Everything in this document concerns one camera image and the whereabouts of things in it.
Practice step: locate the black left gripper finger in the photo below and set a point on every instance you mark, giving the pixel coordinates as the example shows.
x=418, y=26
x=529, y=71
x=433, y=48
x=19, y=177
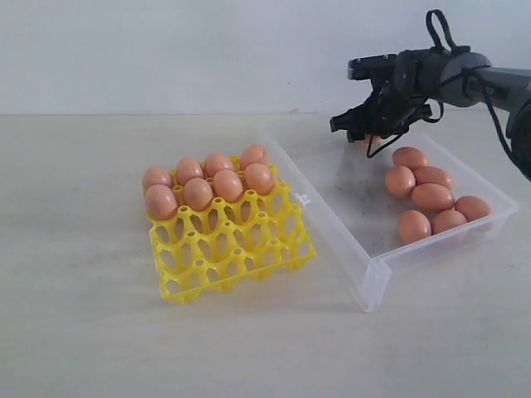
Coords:
x=358, y=119

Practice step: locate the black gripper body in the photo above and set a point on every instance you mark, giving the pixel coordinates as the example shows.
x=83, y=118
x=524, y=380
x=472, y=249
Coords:
x=387, y=113

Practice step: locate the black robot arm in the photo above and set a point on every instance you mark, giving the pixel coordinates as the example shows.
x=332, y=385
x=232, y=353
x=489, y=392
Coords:
x=404, y=83

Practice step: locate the clear plastic box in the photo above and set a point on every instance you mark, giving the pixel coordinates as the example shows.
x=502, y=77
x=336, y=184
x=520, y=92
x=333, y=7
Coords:
x=345, y=201

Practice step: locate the yellow plastic egg tray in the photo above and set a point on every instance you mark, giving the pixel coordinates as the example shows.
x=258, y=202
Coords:
x=214, y=249

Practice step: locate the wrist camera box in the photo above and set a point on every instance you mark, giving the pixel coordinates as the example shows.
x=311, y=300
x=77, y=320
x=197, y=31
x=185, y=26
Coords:
x=378, y=69

